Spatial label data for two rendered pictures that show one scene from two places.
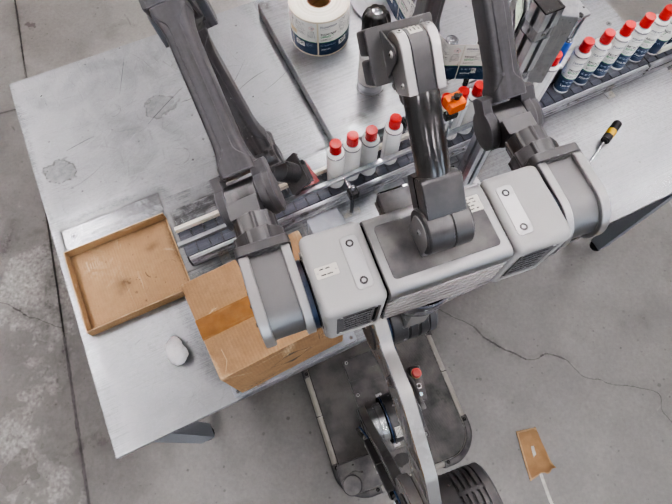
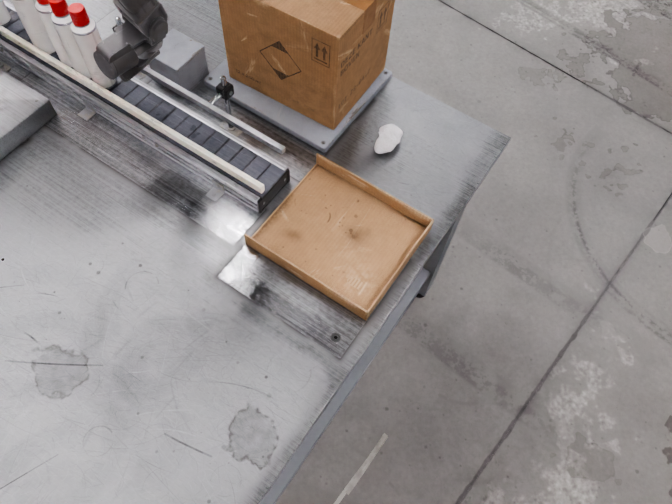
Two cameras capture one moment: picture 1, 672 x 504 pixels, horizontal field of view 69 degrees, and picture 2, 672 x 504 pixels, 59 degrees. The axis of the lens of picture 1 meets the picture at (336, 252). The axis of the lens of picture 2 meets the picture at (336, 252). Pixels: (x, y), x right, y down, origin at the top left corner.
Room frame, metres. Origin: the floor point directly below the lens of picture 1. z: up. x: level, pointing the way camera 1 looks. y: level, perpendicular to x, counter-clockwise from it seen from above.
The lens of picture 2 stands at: (0.83, 1.12, 1.92)
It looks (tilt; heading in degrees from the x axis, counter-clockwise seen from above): 61 degrees down; 235
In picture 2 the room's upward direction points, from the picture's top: 5 degrees clockwise
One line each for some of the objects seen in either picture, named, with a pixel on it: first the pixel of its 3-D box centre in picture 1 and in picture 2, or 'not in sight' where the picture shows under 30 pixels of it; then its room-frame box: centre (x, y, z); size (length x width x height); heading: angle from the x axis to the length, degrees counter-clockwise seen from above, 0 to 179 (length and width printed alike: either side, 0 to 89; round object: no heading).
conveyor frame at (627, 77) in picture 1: (429, 146); (8, 30); (0.90, -0.30, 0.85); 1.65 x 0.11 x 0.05; 116
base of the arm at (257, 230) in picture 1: (260, 241); not in sight; (0.31, 0.12, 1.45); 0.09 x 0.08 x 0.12; 110
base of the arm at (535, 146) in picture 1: (533, 155); not in sight; (0.48, -0.35, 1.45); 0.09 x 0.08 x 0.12; 110
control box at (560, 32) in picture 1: (535, 20); not in sight; (0.87, -0.43, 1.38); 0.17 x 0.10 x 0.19; 171
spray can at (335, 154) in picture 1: (335, 163); (91, 47); (0.75, 0.00, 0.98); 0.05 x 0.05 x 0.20
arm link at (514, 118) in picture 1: (507, 128); not in sight; (0.55, -0.32, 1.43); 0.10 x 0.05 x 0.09; 20
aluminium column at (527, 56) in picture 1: (495, 113); not in sight; (0.79, -0.40, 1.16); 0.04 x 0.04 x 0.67; 26
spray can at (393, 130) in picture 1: (391, 139); (30, 13); (0.83, -0.16, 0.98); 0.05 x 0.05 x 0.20
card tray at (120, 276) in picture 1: (128, 272); (340, 231); (0.46, 0.60, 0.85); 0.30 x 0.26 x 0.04; 116
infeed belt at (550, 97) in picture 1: (430, 144); (7, 28); (0.90, -0.30, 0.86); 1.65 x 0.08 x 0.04; 116
